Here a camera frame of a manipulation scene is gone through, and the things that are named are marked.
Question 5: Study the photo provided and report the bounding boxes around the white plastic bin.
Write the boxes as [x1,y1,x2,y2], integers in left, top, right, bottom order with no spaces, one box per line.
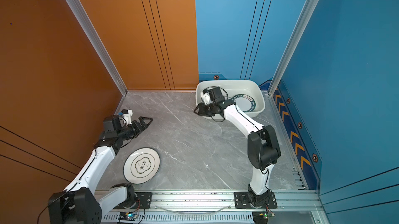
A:
[195,79,265,118]

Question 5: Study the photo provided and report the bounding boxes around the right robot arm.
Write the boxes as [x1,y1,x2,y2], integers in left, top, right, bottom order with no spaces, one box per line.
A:
[193,100,281,196]

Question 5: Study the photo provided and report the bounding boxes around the aluminium corner post right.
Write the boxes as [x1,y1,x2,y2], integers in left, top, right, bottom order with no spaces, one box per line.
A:
[268,0,319,96]

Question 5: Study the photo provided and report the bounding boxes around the white flower outline plate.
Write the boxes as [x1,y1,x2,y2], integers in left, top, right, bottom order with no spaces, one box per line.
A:
[123,148,161,184]

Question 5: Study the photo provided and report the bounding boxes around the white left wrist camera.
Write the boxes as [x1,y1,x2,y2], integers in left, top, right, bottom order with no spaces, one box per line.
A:
[118,109,133,125]

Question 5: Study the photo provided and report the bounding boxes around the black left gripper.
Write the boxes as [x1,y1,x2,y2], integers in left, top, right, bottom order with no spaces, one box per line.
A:
[118,117,153,143]

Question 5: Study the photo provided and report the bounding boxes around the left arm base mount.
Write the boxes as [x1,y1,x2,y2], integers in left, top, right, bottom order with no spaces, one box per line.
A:
[113,192,153,211]

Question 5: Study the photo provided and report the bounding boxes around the aluminium front rail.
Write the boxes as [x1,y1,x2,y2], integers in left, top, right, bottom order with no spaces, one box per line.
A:
[62,189,325,213]

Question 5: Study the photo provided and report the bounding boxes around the circuit board right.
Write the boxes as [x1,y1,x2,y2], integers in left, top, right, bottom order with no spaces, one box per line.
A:
[252,211,275,224]

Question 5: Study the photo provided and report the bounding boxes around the green rim plate front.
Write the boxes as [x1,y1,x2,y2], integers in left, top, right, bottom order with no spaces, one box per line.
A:
[232,94,256,112]

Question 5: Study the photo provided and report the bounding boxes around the aluminium corner post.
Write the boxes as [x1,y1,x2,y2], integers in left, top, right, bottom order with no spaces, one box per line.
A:
[65,0,128,96]
[268,0,319,96]

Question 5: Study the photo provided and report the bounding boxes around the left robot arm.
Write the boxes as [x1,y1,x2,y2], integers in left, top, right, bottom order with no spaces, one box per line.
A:
[47,110,153,224]

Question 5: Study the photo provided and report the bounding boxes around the green circuit board left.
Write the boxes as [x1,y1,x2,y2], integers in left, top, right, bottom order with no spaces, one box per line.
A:
[118,212,139,223]

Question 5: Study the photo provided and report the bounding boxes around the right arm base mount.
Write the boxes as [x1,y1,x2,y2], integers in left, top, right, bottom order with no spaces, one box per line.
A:
[234,189,278,209]

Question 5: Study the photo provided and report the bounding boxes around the aluminium corner post left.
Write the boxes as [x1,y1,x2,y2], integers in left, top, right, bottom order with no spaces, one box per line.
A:
[65,0,128,96]

